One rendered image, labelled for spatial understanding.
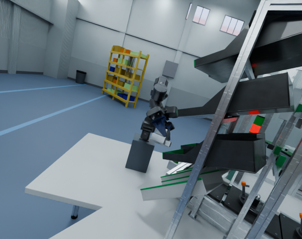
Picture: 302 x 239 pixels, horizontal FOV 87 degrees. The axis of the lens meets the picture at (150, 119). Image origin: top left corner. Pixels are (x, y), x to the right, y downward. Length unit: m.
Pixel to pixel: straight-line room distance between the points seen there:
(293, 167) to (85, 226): 0.67
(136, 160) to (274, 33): 0.87
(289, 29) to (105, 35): 10.08
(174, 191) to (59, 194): 0.51
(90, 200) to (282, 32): 0.85
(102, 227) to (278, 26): 0.81
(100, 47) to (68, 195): 9.78
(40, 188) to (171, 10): 10.12
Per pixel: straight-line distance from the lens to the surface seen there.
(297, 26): 0.47
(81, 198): 0.84
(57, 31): 10.12
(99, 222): 0.76
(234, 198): 1.05
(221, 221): 0.95
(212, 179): 0.63
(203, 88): 10.27
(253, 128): 1.13
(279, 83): 0.44
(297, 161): 0.44
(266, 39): 0.48
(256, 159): 0.46
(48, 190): 0.88
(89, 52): 10.49
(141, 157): 1.03
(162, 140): 0.62
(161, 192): 0.61
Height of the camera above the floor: 1.44
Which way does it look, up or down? 14 degrees down
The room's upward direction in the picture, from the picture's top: 17 degrees clockwise
